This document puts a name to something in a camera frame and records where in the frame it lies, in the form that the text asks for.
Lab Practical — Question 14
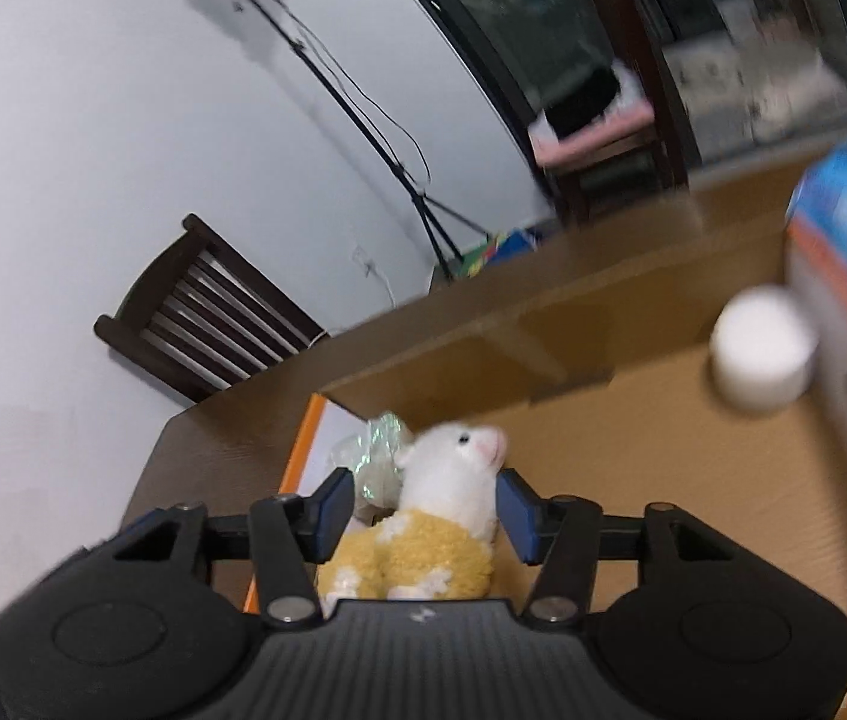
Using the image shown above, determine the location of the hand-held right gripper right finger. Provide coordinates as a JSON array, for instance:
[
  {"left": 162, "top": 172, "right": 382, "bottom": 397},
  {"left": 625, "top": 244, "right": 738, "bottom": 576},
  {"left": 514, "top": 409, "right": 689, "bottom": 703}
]
[{"left": 494, "top": 467, "right": 735, "bottom": 629}]

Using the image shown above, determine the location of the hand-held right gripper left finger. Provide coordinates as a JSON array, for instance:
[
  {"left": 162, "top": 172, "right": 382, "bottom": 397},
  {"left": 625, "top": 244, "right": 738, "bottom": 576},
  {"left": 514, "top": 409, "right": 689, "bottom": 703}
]
[{"left": 112, "top": 467, "right": 357, "bottom": 628}]

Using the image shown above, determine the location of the yellow white plush sheep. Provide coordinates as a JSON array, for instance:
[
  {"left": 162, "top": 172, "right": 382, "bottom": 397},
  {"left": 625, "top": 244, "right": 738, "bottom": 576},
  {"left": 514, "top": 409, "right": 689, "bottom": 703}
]
[{"left": 316, "top": 424, "right": 509, "bottom": 616}]

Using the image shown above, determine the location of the cardboard box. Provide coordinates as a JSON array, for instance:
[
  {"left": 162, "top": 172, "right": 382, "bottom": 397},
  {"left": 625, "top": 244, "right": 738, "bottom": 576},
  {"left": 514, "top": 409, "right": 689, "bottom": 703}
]
[{"left": 242, "top": 139, "right": 847, "bottom": 720}]

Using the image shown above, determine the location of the crinkled clear plastic wrapper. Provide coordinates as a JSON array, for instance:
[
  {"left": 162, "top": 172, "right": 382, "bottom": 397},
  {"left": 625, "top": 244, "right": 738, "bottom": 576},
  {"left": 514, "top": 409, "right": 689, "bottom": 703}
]
[{"left": 328, "top": 411, "right": 417, "bottom": 522}]

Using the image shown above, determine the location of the dark wooden slatted chair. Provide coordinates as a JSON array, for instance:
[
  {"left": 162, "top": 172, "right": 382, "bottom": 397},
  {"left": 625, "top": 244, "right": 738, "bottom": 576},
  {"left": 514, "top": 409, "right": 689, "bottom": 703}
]
[{"left": 94, "top": 214, "right": 332, "bottom": 403}]

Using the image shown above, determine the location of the colourful box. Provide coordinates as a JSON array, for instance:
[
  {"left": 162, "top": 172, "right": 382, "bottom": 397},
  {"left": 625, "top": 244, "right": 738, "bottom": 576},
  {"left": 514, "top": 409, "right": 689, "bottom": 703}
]
[{"left": 459, "top": 229, "right": 546, "bottom": 280}]

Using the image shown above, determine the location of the white paper roll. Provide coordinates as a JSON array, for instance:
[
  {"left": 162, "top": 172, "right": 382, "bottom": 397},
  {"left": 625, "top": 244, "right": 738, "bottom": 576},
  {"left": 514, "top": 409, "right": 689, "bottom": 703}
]
[{"left": 708, "top": 285, "right": 821, "bottom": 413}]

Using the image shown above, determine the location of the black tripod stand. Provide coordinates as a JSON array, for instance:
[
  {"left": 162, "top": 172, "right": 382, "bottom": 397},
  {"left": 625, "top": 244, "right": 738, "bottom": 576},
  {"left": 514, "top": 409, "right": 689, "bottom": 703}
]
[{"left": 191, "top": 0, "right": 492, "bottom": 282}]

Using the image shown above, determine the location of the black item on cushion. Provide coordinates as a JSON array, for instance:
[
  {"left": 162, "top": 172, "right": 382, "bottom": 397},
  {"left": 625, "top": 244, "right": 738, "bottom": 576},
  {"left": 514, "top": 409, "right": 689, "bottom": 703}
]
[{"left": 545, "top": 66, "right": 626, "bottom": 142}]

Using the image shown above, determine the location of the white cabinet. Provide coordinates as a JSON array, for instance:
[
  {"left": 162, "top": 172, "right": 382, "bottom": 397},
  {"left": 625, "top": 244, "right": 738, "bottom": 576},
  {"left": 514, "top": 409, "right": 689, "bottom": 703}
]
[{"left": 662, "top": 0, "right": 847, "bottom": 162}]

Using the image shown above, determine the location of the black framed glass door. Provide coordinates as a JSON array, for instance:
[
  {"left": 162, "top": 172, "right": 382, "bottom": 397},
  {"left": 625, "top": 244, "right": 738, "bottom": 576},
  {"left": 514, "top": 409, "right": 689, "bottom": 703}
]
[{"left": 371, "top": 0, "right": 847, "bottom": 230}]

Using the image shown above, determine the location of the black hanging cable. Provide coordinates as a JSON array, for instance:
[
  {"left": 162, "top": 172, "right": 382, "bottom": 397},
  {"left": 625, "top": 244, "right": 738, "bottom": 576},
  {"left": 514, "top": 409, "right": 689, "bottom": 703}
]
[{"left": 244, "top": 0, "right": 434, "bottom": 185}]

